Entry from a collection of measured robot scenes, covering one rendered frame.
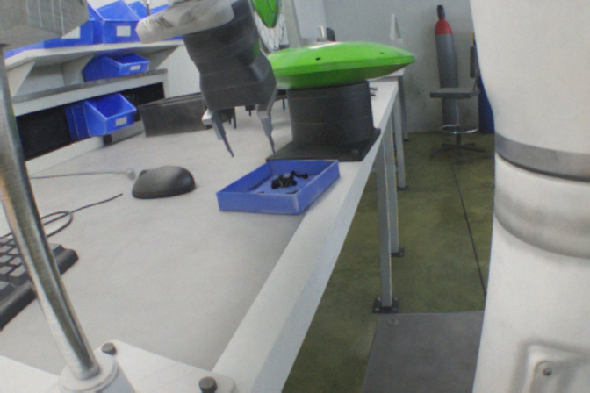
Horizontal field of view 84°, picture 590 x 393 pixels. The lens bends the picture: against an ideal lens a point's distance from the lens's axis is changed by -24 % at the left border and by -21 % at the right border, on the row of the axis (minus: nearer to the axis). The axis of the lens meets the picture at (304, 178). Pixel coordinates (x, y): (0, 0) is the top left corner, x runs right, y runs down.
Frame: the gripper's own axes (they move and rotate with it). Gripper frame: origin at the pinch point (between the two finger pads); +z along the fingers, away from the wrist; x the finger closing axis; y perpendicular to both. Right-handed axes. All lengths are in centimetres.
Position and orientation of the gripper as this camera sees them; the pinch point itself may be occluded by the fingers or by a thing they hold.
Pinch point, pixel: (253, 154)
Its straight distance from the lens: 47.2
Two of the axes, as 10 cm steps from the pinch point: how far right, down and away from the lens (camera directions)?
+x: -9.6, 0.5, 2.6
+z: 2.2, 7.0, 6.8
